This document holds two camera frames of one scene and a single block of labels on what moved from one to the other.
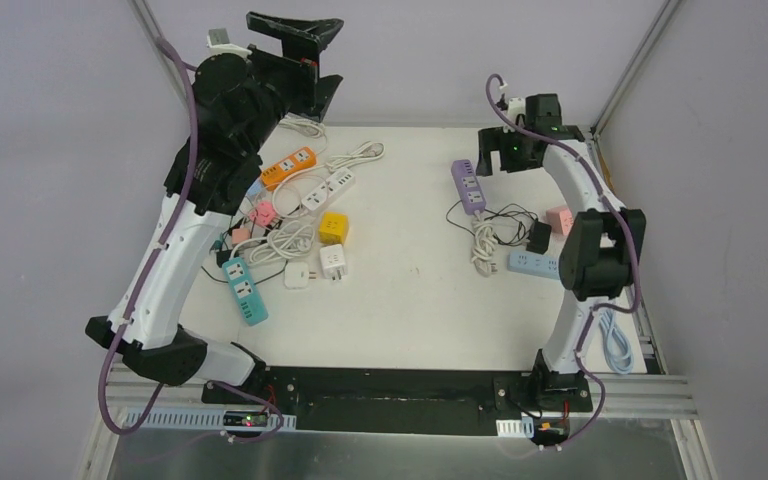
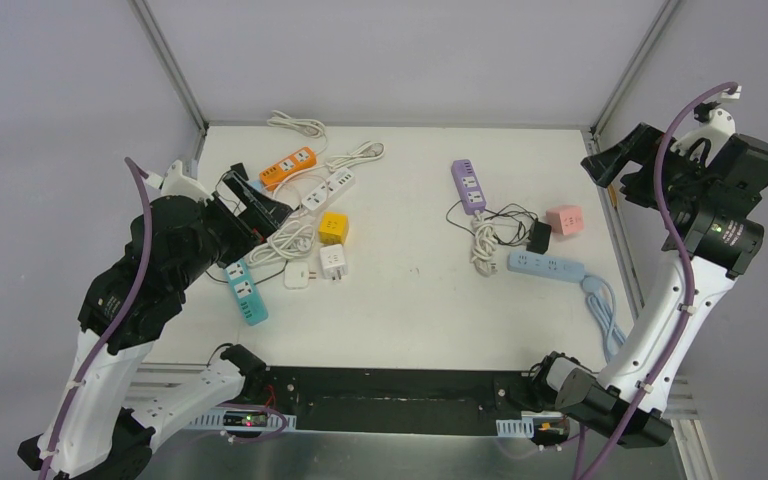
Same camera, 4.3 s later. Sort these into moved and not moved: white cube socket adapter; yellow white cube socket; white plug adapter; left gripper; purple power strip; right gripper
Moved: left gripper; right gripper
Not moved: white cube socket adapter; white plug adapter; yellow white cube socket; purple power strip
